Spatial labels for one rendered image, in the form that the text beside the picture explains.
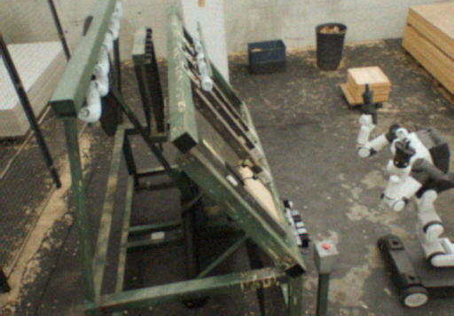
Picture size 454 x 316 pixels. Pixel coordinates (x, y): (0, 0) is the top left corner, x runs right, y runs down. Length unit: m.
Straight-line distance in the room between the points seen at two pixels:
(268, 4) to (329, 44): 1.47
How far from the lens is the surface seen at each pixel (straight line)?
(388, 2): 8.37
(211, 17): 6.39
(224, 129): 2.92
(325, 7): 8.05
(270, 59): 7.06
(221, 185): 2.17
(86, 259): 2.56
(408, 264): 3.80
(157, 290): 2.82
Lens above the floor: 2.99
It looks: 34 degrees down
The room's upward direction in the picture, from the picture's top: 5 degrees counter-clockwise
